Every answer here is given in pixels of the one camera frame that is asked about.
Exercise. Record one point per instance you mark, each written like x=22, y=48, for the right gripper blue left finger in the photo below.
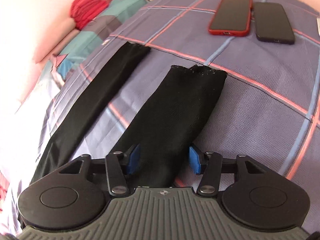
x=118, y=165

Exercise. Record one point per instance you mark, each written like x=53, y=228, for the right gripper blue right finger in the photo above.
x=209, y=165

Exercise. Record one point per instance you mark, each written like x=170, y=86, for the black knit pants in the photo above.
x=169, y=121

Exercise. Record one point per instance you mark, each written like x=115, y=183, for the purple plaid bed sheet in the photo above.
x=268, y=109

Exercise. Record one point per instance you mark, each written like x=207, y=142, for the teal plaid pillow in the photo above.
x=100, y=30

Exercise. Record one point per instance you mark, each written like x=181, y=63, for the pink folded blanket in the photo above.
x=51, y=37

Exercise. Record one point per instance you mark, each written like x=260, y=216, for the red case smartphone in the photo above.
x=232, y=18

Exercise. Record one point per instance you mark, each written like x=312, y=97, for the dark case smartphone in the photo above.
x=272, y=24

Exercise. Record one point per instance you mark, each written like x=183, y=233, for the red folded cloth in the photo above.
x=84, y=11

